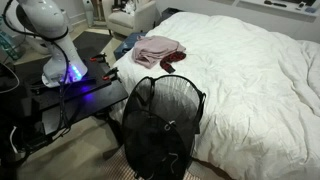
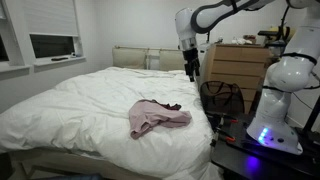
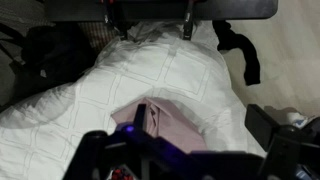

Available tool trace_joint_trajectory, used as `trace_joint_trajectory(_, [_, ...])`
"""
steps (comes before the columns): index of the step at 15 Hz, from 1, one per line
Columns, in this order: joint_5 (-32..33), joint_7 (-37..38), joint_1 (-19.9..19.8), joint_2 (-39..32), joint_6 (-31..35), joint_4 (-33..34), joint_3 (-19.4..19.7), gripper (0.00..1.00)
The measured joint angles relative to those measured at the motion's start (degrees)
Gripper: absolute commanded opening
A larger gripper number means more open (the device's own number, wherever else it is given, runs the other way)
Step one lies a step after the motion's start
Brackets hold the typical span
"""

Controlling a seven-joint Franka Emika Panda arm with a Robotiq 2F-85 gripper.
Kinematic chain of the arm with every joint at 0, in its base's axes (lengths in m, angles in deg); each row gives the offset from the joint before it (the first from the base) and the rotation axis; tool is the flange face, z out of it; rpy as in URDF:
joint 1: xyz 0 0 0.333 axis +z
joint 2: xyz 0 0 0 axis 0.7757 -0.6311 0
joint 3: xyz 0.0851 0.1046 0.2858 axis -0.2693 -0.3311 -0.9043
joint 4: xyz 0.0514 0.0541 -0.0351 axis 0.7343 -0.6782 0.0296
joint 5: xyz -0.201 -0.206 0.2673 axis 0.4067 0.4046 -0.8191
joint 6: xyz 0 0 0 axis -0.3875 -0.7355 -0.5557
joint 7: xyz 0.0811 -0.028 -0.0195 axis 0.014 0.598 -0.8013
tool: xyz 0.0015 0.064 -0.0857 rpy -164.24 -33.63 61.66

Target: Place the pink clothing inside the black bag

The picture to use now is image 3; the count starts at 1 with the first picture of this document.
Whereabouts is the white bed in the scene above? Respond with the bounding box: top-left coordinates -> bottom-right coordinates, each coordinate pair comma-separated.
0,19 -> 268,180

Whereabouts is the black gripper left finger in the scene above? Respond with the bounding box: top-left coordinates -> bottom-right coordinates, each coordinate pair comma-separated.
132,103 -> 148,134

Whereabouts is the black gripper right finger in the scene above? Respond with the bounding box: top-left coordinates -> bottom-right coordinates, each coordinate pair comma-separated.
244,103 -> 282,144

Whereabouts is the plaid woven rug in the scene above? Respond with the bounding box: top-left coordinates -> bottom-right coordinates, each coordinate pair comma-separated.
79,21 -> 116,52

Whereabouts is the red-handled black clamp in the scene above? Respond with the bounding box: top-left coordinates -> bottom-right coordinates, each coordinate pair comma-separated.
181,0 -> 197,42
102,0 -> 129,41

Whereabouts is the black garment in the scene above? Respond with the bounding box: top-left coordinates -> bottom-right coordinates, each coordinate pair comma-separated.
212,19 -> 262,87

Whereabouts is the pink clothing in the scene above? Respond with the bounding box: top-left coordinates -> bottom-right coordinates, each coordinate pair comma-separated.
111,97 -> 209,154

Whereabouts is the white and blue small object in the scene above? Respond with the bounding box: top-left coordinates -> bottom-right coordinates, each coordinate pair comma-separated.
286,111 -> 315,130

